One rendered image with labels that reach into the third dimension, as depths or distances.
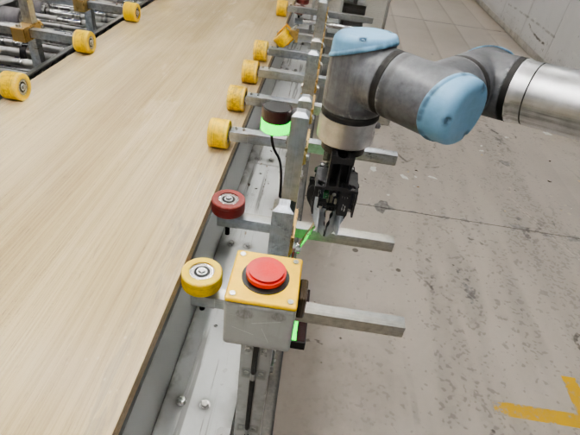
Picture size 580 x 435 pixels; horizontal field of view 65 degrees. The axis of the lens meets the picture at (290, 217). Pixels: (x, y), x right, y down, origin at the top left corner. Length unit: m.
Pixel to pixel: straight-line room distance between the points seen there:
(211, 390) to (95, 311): 0.34
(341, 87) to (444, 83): 0.15
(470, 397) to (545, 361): 0.44
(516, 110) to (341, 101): 0.24
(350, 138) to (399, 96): 0.12
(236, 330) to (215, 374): 0.64
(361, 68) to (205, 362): 0.75
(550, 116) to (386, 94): 0.21
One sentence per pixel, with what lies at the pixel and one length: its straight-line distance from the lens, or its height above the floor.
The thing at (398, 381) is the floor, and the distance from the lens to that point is 1.95.
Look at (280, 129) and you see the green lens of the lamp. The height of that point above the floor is 1.14.
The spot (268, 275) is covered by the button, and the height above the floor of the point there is 1.23.
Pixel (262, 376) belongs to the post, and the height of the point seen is 1.08.
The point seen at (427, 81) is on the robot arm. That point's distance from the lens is 0.60.
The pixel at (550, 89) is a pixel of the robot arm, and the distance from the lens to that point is 0.69.
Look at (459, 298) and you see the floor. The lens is 2.37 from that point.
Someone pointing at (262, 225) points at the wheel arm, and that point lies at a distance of 1.10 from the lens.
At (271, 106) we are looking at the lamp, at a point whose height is 1.17.
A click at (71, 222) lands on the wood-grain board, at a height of 0.90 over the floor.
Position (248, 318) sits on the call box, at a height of 1.20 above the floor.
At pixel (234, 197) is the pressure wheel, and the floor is 0.90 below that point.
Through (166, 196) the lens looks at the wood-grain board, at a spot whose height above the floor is 0.90.
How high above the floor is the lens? 1.55
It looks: 37 degrees down
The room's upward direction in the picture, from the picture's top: 8 degrees clockwise
